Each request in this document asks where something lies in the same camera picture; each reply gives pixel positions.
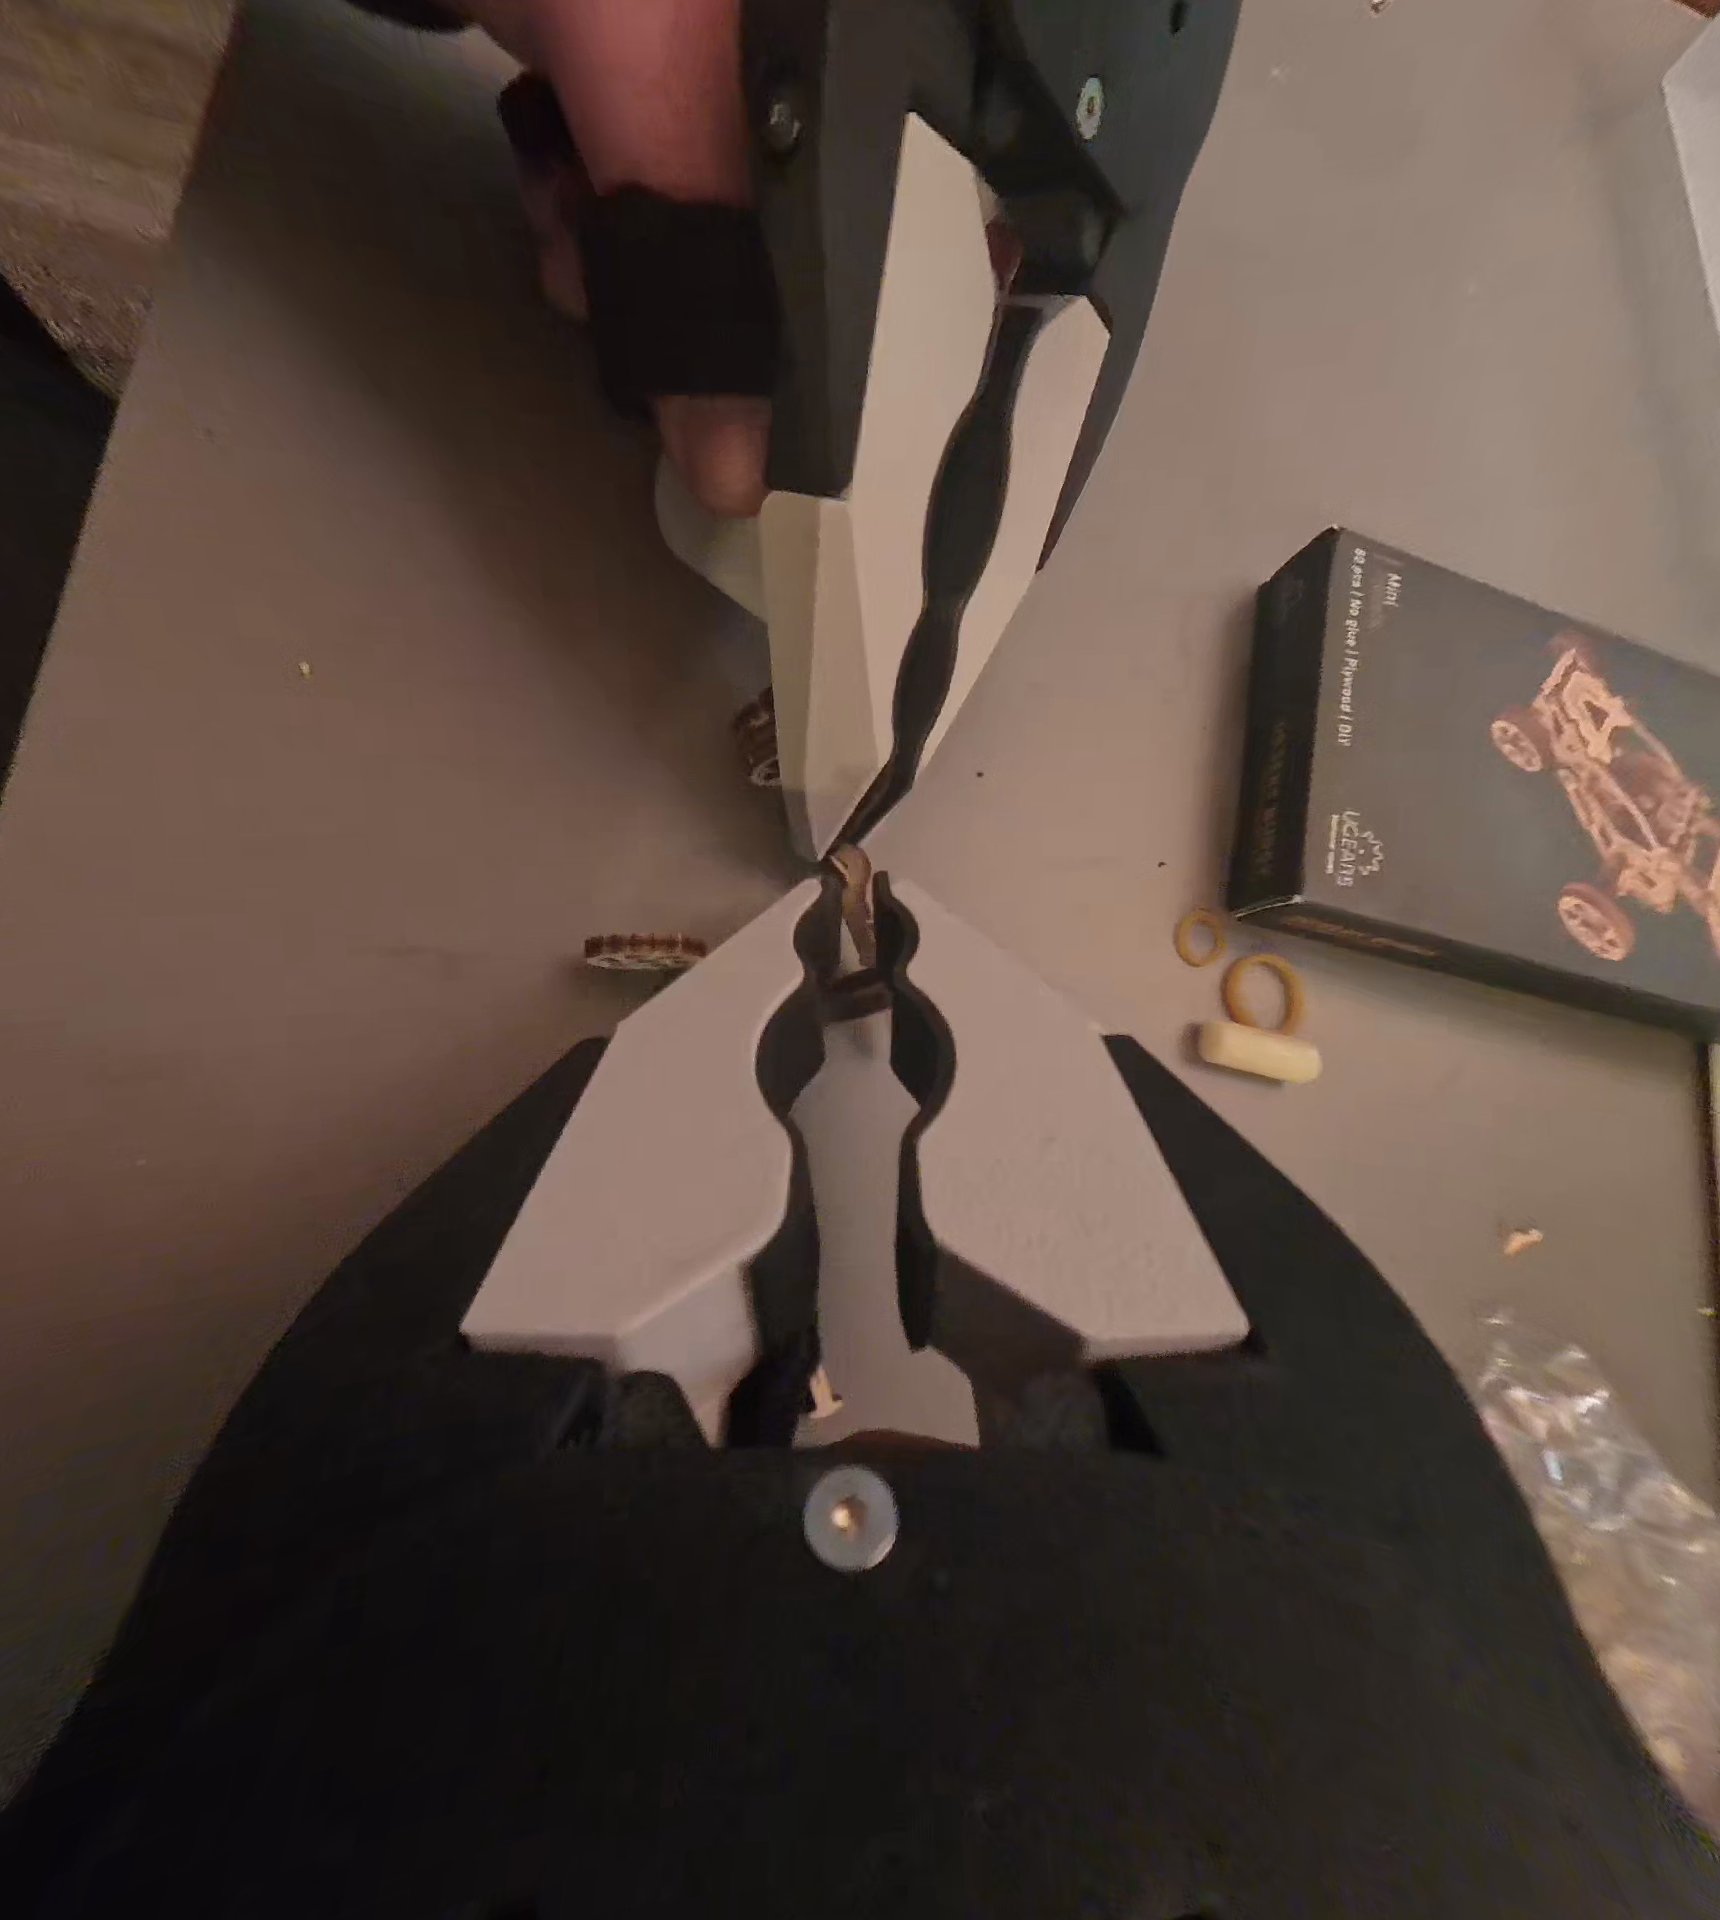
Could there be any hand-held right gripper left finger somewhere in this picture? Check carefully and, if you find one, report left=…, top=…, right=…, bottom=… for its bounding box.
left=463, top=875, right=829, bottom=1370

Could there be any person's left hand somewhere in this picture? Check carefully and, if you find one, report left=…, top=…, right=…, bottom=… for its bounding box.
left=463, top=0, right=777, bottom=522

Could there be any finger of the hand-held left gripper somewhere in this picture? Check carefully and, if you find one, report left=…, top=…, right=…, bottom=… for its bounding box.
left=826, top=295, right=1117, bottom=863
left=758, top=112, right=1027, bottom=869

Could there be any wooden wheel axle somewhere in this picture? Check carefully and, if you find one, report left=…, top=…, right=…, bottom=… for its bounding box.
left=826, top=841, right=904, bottom=1023

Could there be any large rubber band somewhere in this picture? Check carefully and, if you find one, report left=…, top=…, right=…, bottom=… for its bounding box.
left=1223, top=948, right=1302, bottom=1039

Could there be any black model box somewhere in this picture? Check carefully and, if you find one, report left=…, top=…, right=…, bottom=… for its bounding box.
left=1223, top=522, right=1720, bottom=1059

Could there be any clear plastic bag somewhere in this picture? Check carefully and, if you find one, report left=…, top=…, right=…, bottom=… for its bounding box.
left=1450, top=1311, right=1720, bottom=1805

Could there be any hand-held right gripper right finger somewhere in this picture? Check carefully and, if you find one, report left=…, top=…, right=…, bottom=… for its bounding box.
left=870, top=869, right=1247, bottom=1361

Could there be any white wax cylinder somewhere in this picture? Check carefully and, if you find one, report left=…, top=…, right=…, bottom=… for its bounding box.
left=1194, top=1015, right=1324, bottom=1085

